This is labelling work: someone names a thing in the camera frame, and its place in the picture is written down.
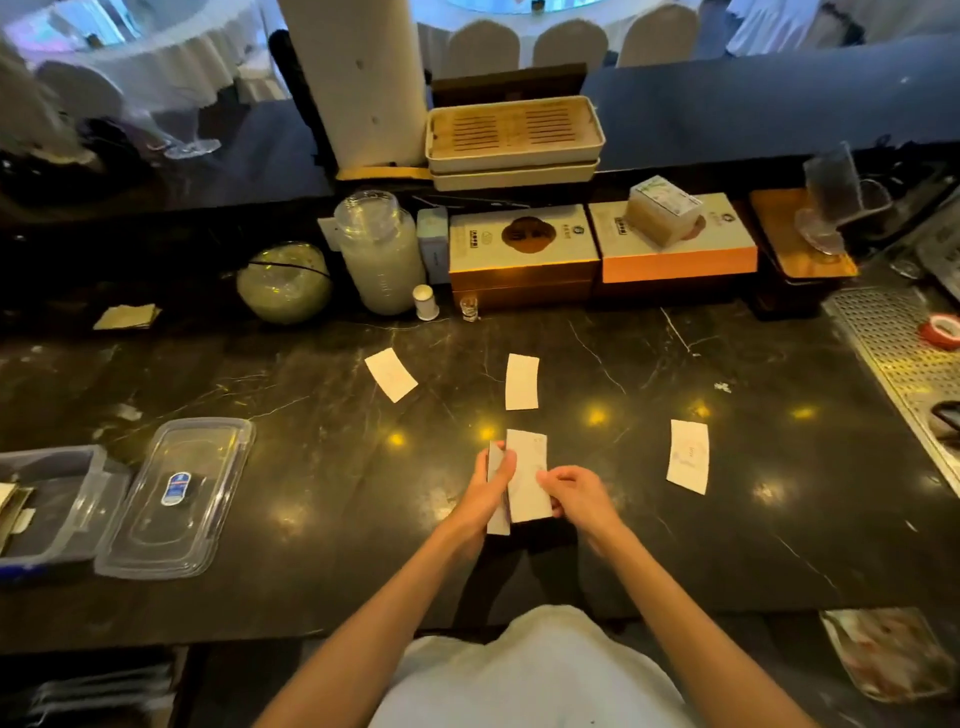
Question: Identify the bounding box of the person's left hand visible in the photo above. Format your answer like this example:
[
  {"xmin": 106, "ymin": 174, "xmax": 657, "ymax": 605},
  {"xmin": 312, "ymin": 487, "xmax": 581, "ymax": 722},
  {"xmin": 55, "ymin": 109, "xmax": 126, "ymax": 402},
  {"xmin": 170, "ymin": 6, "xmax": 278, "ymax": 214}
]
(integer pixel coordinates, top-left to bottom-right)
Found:
[{"xmin": 445, "ymin": 442, "xmax": 519, "ymax": 547}]

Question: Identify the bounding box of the person's right hand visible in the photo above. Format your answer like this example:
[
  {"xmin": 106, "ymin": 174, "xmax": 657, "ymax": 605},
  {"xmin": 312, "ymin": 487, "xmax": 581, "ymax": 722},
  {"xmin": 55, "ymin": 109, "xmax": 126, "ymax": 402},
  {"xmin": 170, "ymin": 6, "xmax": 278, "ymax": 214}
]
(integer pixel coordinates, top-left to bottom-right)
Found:
[{"xmin": 535, "ymin": 465, "xmax": 628, "ymax": 547}]

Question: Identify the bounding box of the white paper slip stack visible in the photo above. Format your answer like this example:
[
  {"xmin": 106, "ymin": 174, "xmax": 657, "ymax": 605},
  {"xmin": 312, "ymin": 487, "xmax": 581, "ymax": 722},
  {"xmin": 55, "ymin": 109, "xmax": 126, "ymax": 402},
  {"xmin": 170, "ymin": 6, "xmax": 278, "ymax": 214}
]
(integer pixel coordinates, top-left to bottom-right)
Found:
[{"xmin": 486, "ymin": 441, "xmax": 514, "ymax": 538}]

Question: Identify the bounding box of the person's left forearm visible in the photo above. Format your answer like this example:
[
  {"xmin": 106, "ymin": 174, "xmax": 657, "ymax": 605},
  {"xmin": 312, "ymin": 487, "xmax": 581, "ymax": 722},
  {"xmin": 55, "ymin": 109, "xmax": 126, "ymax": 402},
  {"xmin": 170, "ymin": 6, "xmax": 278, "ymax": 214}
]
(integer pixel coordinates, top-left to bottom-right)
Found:
[{"xmin": 253, "ymin": 517, "xmax": 489, "ymax": 728}]

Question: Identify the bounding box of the person's right forearm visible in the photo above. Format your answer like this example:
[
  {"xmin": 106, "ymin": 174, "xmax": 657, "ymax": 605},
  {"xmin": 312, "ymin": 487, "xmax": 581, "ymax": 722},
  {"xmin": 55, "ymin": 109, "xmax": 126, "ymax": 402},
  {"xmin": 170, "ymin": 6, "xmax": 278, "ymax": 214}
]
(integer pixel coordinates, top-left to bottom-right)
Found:
[{"xmin": 592, "ymin": 522, "xmax": 819, "ymax": 728}]

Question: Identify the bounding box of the person's white shirt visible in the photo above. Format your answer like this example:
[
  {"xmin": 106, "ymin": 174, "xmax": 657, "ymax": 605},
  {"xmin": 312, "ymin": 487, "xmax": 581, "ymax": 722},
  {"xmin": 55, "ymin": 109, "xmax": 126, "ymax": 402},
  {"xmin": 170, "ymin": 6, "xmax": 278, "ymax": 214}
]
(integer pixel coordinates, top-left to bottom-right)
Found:
[{"xmin": 369, "ymin": 604, "xmax": 699, "ymax": 728}]

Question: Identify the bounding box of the white and brown gift box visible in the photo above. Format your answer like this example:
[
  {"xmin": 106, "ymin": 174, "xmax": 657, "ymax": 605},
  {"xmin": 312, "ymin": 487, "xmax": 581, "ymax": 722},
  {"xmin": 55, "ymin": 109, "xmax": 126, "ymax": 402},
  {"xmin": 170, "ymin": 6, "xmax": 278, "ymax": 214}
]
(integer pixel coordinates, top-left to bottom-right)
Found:
[{"xmin": 447, "ymin": 204, "xmax": 602, "ymax": 312}]

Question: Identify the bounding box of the small white carton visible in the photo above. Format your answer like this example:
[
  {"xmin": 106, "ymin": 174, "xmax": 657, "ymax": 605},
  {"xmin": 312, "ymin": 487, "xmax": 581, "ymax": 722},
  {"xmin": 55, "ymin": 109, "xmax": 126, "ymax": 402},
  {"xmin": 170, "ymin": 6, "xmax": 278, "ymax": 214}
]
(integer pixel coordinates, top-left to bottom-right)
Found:
[{"xmin": 416, "ymin": 207, "xmax": 451, "ymax": 286}]

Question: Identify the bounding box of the tall clear glass jar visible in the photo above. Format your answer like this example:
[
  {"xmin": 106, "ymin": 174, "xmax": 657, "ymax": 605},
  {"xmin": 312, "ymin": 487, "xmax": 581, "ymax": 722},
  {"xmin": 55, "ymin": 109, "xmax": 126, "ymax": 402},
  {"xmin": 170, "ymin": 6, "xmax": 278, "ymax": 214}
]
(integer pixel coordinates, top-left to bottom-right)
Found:
[{"xmin": 334, "ymin": 189, "xmax": 427, "ymax": 317}]

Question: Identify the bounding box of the white and orange gift box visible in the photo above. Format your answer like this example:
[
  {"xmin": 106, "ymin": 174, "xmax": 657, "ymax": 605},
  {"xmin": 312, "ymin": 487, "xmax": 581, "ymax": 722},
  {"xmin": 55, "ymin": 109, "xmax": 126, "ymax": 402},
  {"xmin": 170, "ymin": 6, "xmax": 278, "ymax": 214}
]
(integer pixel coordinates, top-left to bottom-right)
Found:
[{"xmin": 588, "ymin": 192, "xmax": 759, "ymax": 285}]

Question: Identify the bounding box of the small clear plastic box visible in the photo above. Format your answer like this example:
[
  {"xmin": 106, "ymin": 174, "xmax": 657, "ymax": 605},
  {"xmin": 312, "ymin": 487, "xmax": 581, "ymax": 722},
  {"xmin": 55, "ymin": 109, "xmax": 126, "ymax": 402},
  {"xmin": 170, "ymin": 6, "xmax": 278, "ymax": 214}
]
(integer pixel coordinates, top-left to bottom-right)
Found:
[{"xmin": 624, "ymin": 174, "xmax": 705, "ymax": 249}]

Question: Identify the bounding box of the clear plastic container lid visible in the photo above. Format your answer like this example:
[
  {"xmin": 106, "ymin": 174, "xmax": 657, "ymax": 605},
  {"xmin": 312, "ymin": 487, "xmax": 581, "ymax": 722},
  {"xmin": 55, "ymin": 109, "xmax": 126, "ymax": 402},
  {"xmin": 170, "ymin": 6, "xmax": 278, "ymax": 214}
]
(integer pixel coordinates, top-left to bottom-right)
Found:
[{"xmin": 94, "ymin": 417, "xmax": 257, "ymax": 582}]

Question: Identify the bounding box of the bamboo tea tray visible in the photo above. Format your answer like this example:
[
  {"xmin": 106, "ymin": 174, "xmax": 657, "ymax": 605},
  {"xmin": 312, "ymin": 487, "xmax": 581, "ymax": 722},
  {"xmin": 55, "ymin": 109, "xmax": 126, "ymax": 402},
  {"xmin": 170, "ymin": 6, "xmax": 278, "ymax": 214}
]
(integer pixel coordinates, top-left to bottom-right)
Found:
[{"xmin": 424, "ymin": 94, "xmax": 607, "ymax": 175}]

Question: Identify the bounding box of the wooden tray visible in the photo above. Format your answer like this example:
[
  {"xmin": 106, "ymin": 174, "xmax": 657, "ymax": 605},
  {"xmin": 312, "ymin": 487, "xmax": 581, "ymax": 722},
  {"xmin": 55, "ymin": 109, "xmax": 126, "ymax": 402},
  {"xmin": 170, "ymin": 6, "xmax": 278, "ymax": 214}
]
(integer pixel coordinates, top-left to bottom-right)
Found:
[{"xmin": 748, "ymin": 187, "xmax": 860, "ymax": 283}]

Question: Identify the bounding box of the perforated metal drain tray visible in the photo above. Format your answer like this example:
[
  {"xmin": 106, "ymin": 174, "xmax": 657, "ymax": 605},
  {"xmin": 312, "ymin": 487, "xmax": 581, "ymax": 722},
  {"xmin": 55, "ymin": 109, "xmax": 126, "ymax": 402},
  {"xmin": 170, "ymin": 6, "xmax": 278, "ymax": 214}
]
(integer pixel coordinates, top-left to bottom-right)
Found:
[{"xmin": 822, "ymin": 285, "xmax": 960, "ymax": 499}]

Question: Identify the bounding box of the patterned plastic bag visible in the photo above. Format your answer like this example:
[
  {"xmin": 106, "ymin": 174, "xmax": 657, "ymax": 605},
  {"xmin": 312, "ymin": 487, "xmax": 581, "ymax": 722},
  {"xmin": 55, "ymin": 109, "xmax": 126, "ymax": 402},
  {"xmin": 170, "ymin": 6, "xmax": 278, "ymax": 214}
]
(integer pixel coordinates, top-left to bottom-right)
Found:
[{"xmin": 819, "ymin": 606, "xmax": 960, "ymax": 705}]

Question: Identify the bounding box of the dark brown box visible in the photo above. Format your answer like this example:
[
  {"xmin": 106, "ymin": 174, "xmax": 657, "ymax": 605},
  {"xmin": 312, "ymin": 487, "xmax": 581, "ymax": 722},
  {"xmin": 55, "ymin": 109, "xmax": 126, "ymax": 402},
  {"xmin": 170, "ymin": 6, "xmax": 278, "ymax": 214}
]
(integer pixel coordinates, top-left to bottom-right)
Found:
[{"xmin": 430, "ymin": 63, "xmax": 589, "ymax": 109}]

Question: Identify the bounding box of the clear glass pitcher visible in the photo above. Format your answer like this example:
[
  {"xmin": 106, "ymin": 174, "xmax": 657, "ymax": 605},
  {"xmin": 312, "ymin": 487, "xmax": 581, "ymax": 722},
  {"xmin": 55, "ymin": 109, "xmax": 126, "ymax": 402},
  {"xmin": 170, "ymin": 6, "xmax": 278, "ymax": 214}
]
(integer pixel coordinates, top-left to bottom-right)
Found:
[{"xmin": 794, "ymin": 141, "xmax": 894, "ymax": 257}]

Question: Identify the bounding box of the folded yellow paper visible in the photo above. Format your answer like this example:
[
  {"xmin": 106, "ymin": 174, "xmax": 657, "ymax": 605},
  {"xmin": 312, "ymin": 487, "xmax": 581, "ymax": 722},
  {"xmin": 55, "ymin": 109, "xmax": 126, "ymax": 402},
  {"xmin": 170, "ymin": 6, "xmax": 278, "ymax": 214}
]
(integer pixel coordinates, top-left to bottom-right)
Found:
[{"xmin": 93, "ymin": 303, "xmax": 163, "ymax": 332}]

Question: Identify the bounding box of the red tape roll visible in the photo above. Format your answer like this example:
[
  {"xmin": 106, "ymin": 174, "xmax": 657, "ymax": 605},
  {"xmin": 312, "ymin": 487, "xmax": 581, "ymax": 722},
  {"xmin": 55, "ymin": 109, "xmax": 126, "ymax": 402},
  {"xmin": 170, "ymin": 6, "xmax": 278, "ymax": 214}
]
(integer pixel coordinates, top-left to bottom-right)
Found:
[{"xmin": 919, "ymin": 312, "xmax": 960, "ymax": 351}]

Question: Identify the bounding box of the white pillar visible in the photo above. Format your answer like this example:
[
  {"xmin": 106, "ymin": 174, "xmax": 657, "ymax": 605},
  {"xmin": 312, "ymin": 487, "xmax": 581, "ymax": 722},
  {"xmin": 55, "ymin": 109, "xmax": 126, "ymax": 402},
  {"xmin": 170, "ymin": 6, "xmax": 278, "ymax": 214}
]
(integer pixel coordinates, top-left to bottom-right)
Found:
[{"xmin": 277, "ymin": 0, "xmax": 430, "ymax": 172}]

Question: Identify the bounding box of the white covered chair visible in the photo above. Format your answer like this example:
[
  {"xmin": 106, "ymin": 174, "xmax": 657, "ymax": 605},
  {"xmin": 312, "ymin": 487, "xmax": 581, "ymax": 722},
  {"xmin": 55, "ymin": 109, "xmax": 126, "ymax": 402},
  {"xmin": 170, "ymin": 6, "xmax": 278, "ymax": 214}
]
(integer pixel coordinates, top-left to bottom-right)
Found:
[
  {"xmin": 532, "ymin": 18, "xmax": 610, "ymax": 73},
  {"xmin": 447, "ymin": 19, "xmax": 522, "ymax": 79},
  {"xmin": 616, "ymin": 3, "xmax": 702, "ymax": 70},
  {"xmin": 36, "ymin": 60, "xmax": 127, "ymax": 129}
]

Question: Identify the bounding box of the clear plastic storage container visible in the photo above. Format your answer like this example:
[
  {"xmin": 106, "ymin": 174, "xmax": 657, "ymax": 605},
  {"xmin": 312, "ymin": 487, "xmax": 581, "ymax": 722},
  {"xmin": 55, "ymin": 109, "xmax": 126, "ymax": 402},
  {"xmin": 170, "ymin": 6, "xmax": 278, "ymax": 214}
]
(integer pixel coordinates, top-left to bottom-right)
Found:
[{"xmin": 0, "ymin": 444, "xmax": 133, "ymax": 583}]

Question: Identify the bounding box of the white clothed round table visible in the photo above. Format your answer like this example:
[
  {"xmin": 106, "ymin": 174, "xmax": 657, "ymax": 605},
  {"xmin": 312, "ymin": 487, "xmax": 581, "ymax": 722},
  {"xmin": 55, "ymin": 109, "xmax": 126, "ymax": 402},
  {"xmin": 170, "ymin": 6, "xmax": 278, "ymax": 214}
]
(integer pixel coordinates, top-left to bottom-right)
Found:
[
  {"xmin": 409, "ymin": 0, "xmax": 706, "ymax": 76},
  {"xmin": 0, "ymin": 0, "xmax": 288, "ymax": 121}
]

